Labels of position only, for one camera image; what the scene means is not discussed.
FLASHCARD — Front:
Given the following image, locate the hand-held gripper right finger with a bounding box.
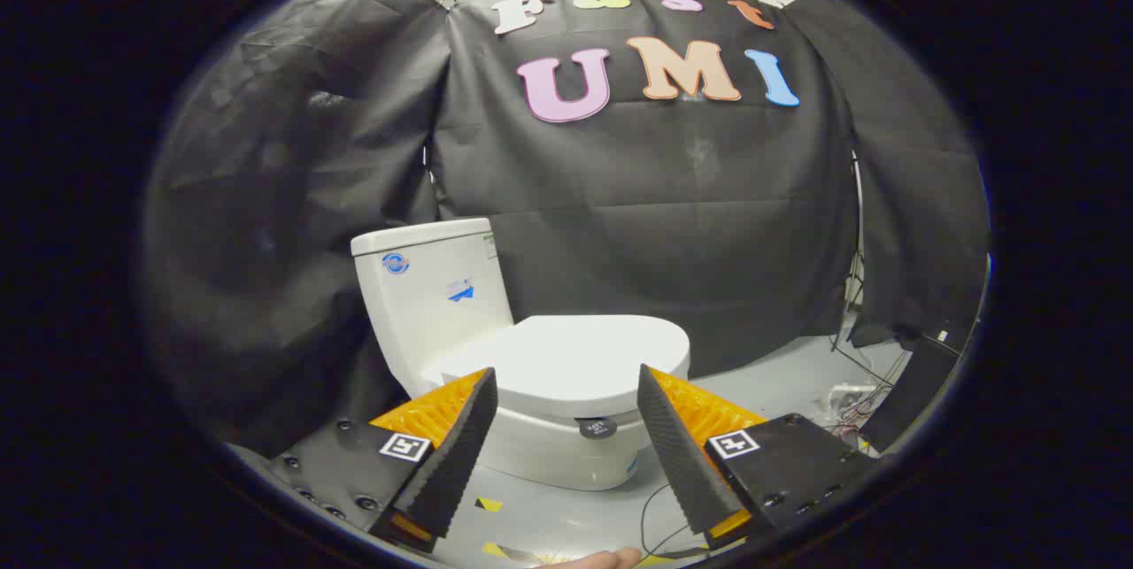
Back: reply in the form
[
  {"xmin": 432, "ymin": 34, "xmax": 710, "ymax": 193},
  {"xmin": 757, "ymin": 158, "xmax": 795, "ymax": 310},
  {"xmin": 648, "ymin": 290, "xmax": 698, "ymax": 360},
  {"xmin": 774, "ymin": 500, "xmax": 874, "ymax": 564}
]
[{"xmin": 637, "ymin": 364, "xmax": 886, "ymax": 550}]

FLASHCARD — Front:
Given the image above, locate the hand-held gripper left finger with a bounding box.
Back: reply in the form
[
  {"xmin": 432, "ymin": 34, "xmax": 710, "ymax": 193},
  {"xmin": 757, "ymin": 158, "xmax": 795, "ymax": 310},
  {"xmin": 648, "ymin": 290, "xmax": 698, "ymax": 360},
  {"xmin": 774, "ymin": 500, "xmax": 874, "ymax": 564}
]
[{"xmin": 266, "ymin": 365, "xmax": 499, "ymax": 554}]

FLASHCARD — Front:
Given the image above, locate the white toilet lid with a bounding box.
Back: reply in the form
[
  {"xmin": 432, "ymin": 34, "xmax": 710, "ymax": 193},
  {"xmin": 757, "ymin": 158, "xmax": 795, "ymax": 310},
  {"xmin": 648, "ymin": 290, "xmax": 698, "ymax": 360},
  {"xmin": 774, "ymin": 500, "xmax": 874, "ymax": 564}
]
[{"xmin": 423, "ymin": 314, "xmax": 691, "ymax": 421}]

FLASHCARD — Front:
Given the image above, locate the white ceramic toilet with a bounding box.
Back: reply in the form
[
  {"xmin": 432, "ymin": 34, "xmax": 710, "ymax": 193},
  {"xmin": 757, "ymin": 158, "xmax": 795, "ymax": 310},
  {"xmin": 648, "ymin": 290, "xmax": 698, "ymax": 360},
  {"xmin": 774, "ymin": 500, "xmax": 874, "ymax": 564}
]
[{"xmin": 351, "ymin": 217, "xmax": 691, "ymax": 492}]

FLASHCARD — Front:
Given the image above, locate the black box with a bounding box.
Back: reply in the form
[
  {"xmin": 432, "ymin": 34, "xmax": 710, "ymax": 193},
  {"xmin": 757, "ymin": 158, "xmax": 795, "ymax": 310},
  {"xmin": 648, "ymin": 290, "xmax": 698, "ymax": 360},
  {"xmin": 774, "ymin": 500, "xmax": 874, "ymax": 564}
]
[{"xmin": 863, "ymin": 334, "xmax": 961, "ymax": 455}]

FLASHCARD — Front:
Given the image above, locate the black backdrop cloth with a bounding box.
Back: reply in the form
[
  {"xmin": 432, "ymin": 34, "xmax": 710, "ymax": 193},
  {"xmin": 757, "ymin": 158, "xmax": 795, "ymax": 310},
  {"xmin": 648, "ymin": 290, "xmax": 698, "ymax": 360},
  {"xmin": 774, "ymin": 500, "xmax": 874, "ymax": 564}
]
[{"xmin": 146, "ymin": 0, "xmax": 990, "ymax": 455}]

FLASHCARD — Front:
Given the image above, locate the tangled floor cable bundle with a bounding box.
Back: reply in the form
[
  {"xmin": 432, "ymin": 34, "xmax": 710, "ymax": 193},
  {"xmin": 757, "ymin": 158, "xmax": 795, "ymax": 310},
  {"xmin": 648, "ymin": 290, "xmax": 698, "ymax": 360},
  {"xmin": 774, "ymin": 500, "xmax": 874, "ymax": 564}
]
[{"xmin": 828, "ymin": 321, "xmax": 913, "ymax": 444}]

